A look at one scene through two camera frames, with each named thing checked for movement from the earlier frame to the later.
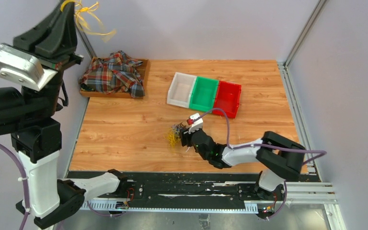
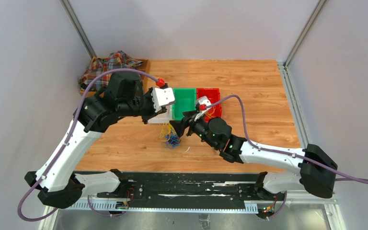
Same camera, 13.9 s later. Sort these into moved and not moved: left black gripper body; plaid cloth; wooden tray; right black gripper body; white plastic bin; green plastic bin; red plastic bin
Moved: white plastic bin; right black gripper body; left black gripper body; green plastic bin; red plastic bin
Not moved: plaid cloth; wooden tray
